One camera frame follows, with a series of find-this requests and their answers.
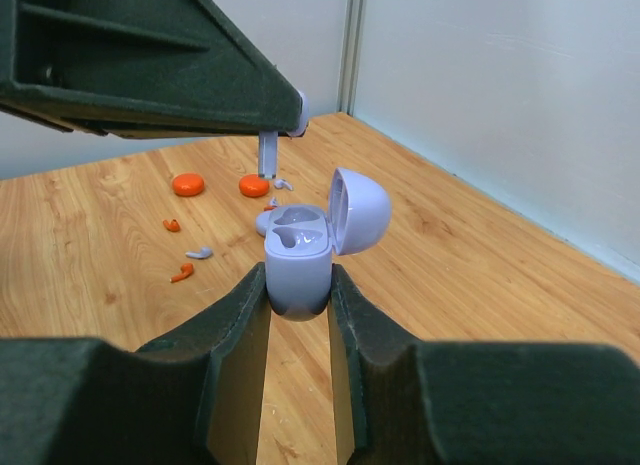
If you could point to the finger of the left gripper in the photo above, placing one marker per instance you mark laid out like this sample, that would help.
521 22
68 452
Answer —
139 69

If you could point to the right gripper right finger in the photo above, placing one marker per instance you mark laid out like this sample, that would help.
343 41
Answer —
401 400

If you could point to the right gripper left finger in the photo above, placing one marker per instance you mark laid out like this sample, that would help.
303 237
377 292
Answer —
190 396

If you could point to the purple earbud charging case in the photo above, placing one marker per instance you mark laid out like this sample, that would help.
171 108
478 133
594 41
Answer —
302 240

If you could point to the orange charging case lower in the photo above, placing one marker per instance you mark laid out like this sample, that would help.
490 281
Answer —
188 184

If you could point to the orange earbud top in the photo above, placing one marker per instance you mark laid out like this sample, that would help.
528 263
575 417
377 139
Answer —
172 225

